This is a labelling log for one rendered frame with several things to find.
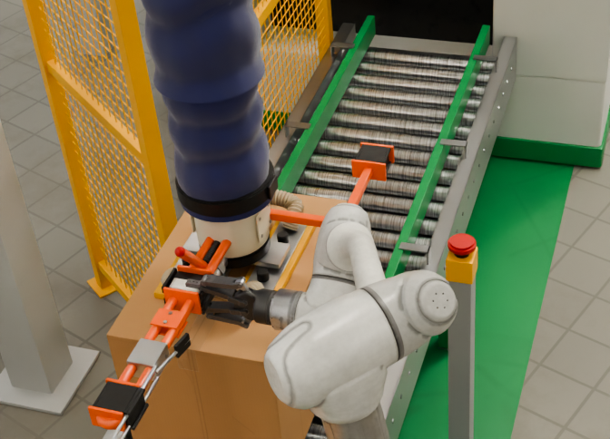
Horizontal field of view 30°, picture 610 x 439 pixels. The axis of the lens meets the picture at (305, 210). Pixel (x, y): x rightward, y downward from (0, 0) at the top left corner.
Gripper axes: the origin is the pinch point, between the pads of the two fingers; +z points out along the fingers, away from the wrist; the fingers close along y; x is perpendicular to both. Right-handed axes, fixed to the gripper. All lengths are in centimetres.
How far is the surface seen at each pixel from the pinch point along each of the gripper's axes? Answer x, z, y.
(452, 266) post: 46, -49, 22
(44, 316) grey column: 66, 93, 90
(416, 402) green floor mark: 85, -28, 120
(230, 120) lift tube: 19.3, -6.8, -33.5
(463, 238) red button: 50, -50, 16
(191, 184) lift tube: 16.3, 3.1, -17.1
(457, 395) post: 46, -50, 69
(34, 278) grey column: 67, 94, 74
